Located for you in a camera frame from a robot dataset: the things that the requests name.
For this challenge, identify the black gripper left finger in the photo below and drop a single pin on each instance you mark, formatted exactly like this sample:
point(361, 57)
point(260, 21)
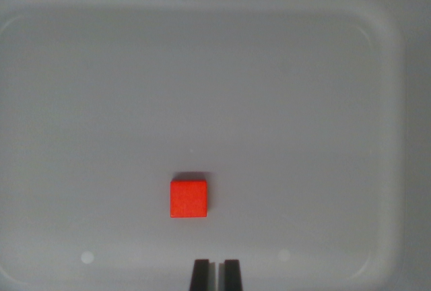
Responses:
point(201, 275)

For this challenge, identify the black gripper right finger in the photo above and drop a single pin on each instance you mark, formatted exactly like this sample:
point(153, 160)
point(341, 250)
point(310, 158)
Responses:
point(232, 275)

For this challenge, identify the red wooden cube block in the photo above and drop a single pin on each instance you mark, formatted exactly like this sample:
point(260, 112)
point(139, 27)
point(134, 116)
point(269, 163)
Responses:
point(188, 199)

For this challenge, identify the white plastic tray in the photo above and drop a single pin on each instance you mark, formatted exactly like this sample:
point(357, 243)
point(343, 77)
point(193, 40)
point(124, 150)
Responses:
point(215, 102)

